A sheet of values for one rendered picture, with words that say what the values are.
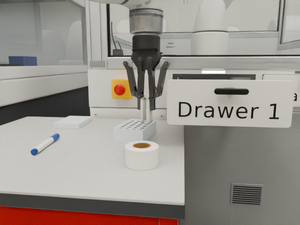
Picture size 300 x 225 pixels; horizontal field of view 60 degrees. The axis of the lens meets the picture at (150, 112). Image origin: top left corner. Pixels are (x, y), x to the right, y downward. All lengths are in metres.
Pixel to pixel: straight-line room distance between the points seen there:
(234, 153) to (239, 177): 0.10
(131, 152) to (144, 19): 0.34
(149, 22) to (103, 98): 0.43
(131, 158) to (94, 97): 0.55
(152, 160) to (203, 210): 0.63
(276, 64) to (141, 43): 0.52
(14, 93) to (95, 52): 0.40
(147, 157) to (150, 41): 0.31
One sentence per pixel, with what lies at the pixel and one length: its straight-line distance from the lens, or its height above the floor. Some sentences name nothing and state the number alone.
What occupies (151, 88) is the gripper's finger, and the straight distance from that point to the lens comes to 0.71.
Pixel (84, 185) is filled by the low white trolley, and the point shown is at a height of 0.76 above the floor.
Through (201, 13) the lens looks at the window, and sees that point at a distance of 1.00.
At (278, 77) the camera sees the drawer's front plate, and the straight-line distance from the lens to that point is 1.00.
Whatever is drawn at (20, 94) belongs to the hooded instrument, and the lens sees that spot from 1.25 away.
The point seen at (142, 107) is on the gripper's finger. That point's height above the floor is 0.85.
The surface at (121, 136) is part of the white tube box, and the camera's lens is 0.70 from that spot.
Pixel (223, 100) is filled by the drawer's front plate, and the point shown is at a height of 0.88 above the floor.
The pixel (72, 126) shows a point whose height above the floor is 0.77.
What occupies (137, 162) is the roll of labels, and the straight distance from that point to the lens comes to 0.52.
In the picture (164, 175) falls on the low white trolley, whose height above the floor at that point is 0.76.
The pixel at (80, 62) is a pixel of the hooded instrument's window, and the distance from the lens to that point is 1.91.
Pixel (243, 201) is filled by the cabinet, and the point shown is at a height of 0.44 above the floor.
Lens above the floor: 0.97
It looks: 11 degrees down
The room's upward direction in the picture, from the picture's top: straight up
